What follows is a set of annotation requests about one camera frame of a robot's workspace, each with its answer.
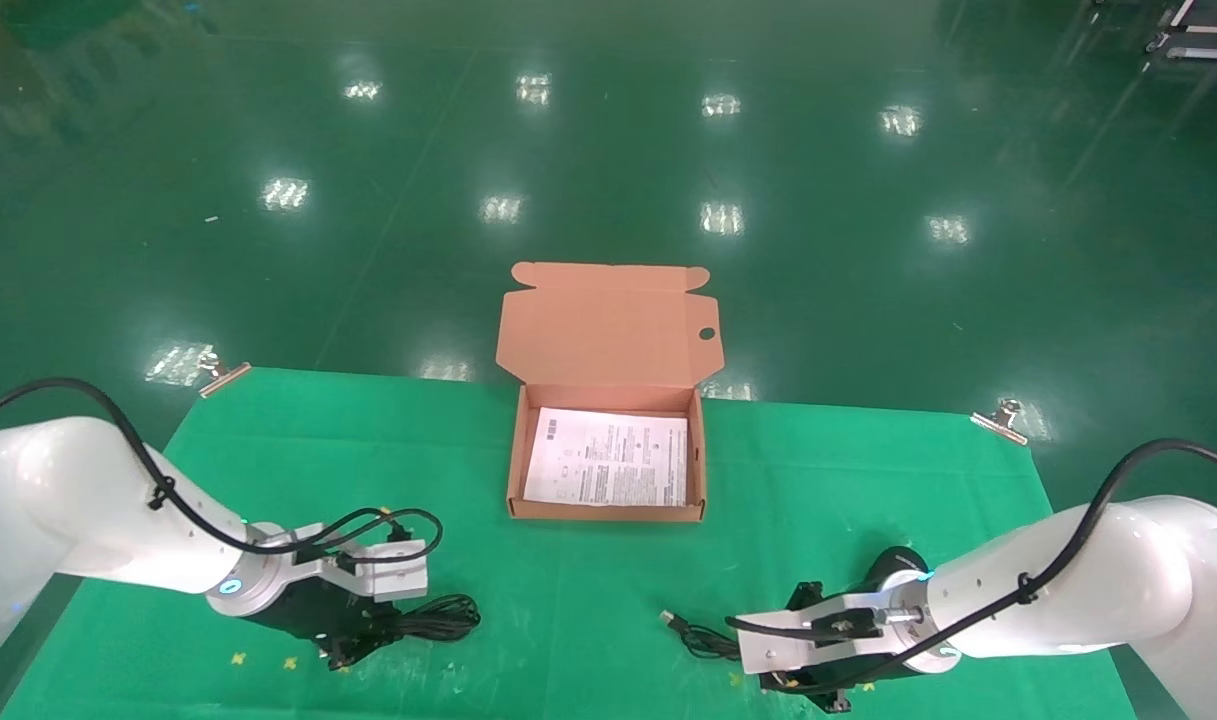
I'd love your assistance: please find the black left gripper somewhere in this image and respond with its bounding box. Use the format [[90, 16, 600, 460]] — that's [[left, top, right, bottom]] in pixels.
[[243, 580, 410, 672]]

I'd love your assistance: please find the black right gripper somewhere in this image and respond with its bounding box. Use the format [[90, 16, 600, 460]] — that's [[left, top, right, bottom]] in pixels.
[[757, 545, 932, 714]]

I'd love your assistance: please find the black data cable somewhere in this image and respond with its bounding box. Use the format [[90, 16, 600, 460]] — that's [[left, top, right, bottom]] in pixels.
[[366, 594, 482, 647]]

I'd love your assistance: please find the black USB mouse cord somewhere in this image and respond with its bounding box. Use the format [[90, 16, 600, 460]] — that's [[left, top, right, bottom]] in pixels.
[[660, 609, 759, 663]]

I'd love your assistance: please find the open brown cardboard box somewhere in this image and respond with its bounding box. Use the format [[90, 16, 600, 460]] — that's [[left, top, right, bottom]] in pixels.
[[495, 262, 726, 524]]

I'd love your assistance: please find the green table mat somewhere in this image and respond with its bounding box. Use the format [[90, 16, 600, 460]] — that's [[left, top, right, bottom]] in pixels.
[[0, 367, 1139, 720]]

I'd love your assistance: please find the metal binder clip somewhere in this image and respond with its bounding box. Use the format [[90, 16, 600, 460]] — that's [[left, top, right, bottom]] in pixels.
[[198, 350, 252, 399], [970, 400, 1029, 446]]

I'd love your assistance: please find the white printed instruction sheet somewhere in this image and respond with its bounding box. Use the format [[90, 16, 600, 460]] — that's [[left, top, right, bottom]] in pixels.
[[523, 407, 689, 508]]

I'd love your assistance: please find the white wheeled metal cart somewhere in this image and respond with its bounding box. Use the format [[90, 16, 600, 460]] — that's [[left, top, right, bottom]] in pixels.
[[1146, 0, 1217, 63]]

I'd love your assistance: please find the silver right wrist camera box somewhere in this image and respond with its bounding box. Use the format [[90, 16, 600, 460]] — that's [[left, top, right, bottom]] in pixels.
[[738, 592, 934, 676]]

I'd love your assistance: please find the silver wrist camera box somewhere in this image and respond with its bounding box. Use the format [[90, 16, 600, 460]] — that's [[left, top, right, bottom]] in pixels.
[[738, 592, 934, 676], [268, 520, 431, 603]]

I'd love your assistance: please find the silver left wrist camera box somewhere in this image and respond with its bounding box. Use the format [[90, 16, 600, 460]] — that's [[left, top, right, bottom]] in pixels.
[[268, 520, 431, 603]]

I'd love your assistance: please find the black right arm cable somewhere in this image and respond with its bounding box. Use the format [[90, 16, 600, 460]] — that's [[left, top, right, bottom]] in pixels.
[[726, 438, 1217, 696]]

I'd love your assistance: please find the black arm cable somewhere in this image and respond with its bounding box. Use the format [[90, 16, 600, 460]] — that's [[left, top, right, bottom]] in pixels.
[[0, 378, 445, 567], [726, 438, 1217, 696]]

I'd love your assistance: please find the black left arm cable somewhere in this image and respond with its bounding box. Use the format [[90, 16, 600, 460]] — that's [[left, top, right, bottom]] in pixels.
[[0, 378, 445, 567]]

